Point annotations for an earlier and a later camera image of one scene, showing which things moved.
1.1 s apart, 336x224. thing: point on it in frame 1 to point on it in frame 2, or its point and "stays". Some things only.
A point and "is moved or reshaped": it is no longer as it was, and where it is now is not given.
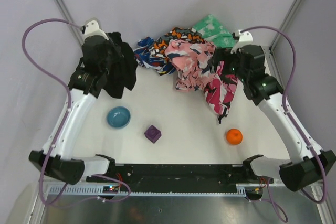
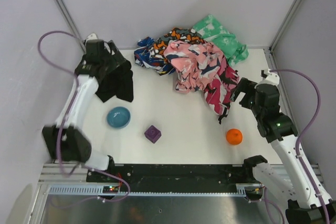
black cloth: [122, 68] is moved or reshaped
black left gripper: [105, 57] stays
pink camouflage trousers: [220, 95] stays
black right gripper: [228, 60] to [248, 92]
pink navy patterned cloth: [190, 60] stays
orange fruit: [234, 136] stays
